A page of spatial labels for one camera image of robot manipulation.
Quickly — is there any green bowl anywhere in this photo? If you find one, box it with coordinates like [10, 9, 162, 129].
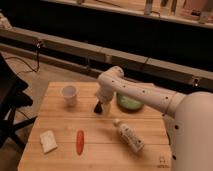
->
[116, 93, 144, 112]

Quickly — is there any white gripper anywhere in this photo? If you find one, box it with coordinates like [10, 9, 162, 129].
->
[96, 85, 114, 115]

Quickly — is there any black office chair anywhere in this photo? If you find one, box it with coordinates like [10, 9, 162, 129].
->
[0, 53, 36, 149]

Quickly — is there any red carrot toy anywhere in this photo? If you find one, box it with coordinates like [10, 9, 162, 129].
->
[76, 130, 84, 155]

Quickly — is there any black cable on floor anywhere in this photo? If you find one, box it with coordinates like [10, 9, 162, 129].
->
[4, 39, 45, 76]

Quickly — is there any black eraser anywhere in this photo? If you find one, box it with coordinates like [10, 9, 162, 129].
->
[94, 102, 103, 114]

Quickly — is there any white squeeze bottle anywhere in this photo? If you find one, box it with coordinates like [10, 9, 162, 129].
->
[113, 119, 144, 153]

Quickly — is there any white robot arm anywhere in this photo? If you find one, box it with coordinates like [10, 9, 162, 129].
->
[97, 66, 213, 171]

